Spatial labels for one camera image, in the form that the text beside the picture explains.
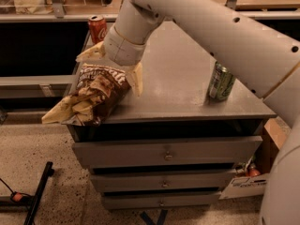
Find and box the cardboard box with label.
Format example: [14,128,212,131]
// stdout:
[220,118,290,200]

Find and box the bottom grey drawer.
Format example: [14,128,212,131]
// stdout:
[101,191,221,210]

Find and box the brown chip bag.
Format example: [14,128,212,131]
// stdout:
[41,64,130,127]

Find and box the orange bottle in box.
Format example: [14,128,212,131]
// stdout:
[247,163,261,177]

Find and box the black metal stand leg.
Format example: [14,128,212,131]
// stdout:
[23,161,54,225]

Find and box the red cola can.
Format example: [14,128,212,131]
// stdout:
[88,15,107,44]

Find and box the middle grey drawer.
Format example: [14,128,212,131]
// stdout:
[91,170,234,192]

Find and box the top grey drawer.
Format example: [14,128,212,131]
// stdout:
[72,136,263,168]

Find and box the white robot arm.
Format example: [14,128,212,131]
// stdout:
[79,0,300,225]

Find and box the green soda can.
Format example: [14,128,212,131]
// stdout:
[208,62,235,101]

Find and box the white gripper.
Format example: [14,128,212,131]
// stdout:
[76,25,145,97]

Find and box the grey drawer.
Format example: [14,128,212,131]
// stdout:
[91,170,234,192]
[101,191,221,210]
[72,136,263,168]

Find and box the grey metal railing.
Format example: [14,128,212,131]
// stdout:
[0,0,300,24]

